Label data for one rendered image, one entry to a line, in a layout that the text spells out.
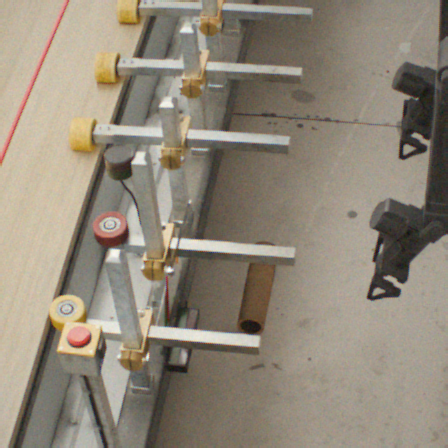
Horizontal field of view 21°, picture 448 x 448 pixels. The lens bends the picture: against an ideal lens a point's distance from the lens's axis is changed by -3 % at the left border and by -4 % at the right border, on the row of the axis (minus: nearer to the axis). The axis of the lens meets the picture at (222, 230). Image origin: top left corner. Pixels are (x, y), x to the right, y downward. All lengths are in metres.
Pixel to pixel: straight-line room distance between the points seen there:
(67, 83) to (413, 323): 1.29
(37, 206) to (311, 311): 1.16
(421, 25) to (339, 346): 1.56
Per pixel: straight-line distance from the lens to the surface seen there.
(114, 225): 2.83
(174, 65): 3.12
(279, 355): 3.68
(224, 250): 2.80
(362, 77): 4.52
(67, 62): 3.29
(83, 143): 2.97
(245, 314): 3.68
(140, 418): 2.74
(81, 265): 2.96
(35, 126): 3.12
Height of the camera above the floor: 2.97
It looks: 48 degrees down
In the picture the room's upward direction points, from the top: 6 degrees counter-clockwise
